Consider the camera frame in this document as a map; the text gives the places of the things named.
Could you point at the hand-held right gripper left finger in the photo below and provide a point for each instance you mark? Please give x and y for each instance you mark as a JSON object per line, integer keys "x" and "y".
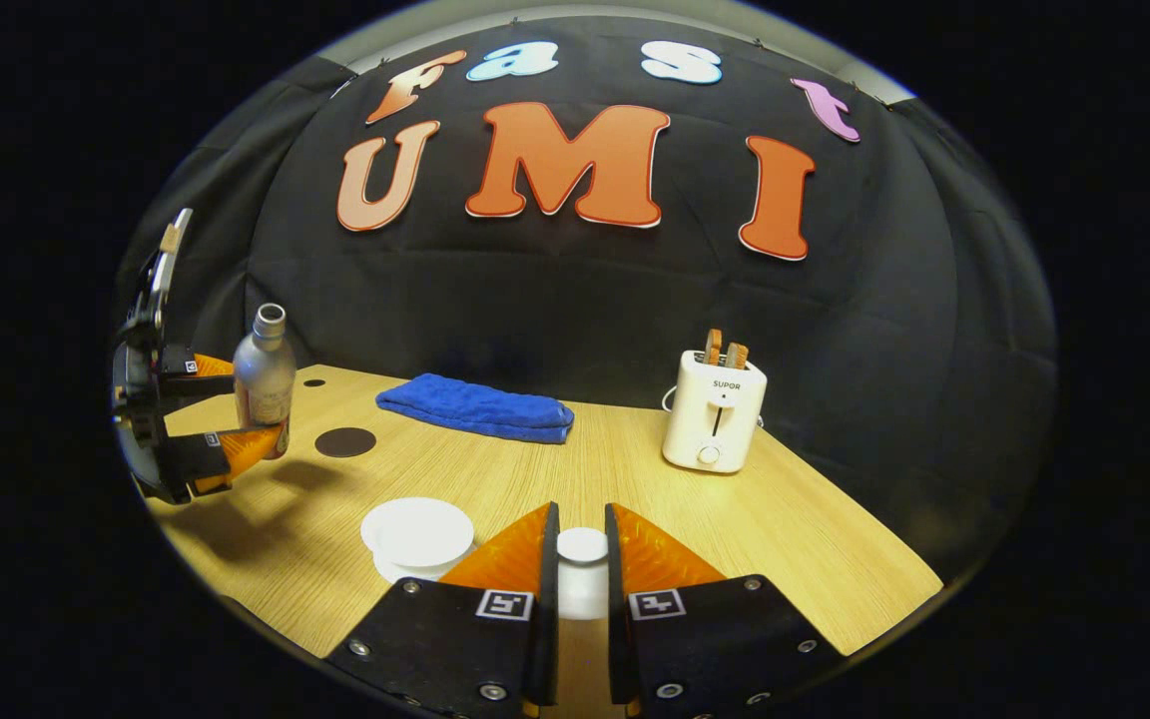
{"x": 545, "y": 639}

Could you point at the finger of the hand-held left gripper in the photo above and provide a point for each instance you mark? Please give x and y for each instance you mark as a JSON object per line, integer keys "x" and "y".
{"x": 186, "y": 379}
{"x": 198, "y": 454}

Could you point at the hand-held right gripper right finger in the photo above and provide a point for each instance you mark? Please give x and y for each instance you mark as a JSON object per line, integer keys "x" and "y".
{"x": 619, "y": 639}

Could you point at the white teacup lid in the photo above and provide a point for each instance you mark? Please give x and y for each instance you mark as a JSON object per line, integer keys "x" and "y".
{"x": 583, "y": 574}

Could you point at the silver water bottle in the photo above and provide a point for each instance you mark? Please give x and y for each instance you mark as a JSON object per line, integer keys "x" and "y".
{"x": 264, "y": 384}

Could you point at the dark round coaster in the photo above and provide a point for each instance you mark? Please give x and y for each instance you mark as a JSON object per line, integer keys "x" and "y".
{"x": 345, "y": 442}

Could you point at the white teacup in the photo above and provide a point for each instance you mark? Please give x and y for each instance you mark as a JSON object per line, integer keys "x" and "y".
{"x": 417, "y": 529}

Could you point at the white saucer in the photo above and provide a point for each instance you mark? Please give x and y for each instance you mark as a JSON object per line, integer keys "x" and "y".
{"x": 405, "y": 575}

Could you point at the white toaster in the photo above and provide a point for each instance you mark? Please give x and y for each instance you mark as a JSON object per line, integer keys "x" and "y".
{"x": 715, "y": 419}

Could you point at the blue folded towel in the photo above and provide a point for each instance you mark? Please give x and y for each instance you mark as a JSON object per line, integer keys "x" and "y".
{"x": 475, "y": 409}

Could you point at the brown toast slice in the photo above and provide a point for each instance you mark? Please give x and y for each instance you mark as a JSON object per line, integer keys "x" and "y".
{"x": 713, "y": 347}
{"x": 736, "y": 356}

